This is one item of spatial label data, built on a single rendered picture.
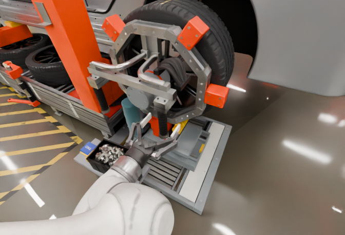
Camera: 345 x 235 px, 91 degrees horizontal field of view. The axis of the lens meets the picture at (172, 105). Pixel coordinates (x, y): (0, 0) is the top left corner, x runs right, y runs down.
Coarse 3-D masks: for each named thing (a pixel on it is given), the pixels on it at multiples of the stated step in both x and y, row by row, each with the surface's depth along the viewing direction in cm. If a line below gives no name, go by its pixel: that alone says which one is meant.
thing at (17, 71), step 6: (12, 66) 174; (18, 66) 174; (6, 72) 165; (12, 72) 165; (18, 72) 171; (12, 78) 166; (18, 102) 197; (24, 102) 195; (30, 102) 191; (36, 102) 192
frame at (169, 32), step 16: (128, 32) 75; (144, 32) 71; (160, 32) 68; (176, 32) 66; (112, 48) 86; (176, 48) 69; (192, 48) 70; (112, 64) 94; (192, 64) 70; (208, 80) 76; (144, 112) 108; (176, 112) 103; (192, 112) 87
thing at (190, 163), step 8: (200, 136) 144; (208, 136) 145; (200, 144) 142; (168, 152) 137; (192, 152) 134; (200, 152) 135; (176, 160) 131; (184, 160) 131; (192, 160) 130; (192, 168) 127
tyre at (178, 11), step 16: (160, 0) 80; (176, 0) 77; (192, 0) 81; (128, 16) 81; (144, 16) 76; (160, 16) 72; (176, 16) 69; (192, 16) 69; (208, 16) 76; (208, 32) 70; (224, 32) 80; (208, 48) 71; (224, 48) 77; (208, 64) 76; (224, 64) 76; (224, 80) 79
